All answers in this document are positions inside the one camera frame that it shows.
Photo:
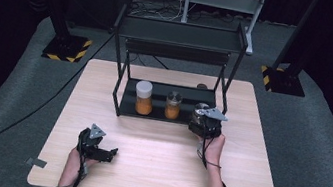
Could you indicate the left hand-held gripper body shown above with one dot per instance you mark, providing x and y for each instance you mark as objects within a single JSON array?
[{"x": 89, "y": 142}]

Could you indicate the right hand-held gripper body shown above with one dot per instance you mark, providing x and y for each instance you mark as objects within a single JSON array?
[{"x": 212, "y": 124}]

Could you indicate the orange powder jar silver lid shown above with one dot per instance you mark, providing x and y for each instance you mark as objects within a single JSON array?
[{"x": 172, "y": 109}]

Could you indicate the orange powder jar white lid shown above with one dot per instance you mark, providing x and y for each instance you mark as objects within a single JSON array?
[{"x": 143, "y": 103}]

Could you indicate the black metal shelf rack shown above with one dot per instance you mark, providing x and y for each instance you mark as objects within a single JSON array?
[{"x": 180, "y": 35}]

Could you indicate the person's left hand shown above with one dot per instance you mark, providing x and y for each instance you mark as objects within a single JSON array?
[{"x": 75, "y": 164}]

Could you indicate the person's right hand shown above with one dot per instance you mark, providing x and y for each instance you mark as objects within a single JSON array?
[{"x": 215, "y": 150}]

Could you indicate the small dark round disc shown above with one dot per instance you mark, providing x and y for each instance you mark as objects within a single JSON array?
[{"x": 202, "y": 86}]

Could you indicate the black stand with striped base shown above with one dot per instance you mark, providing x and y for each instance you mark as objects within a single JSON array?
[
  {"x": 67, "y": 47},
  {"x": 282, "y": 81}
]

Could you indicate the grey metal frame stand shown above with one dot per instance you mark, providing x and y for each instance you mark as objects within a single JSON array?
[{"x": 224, "y": 0}]

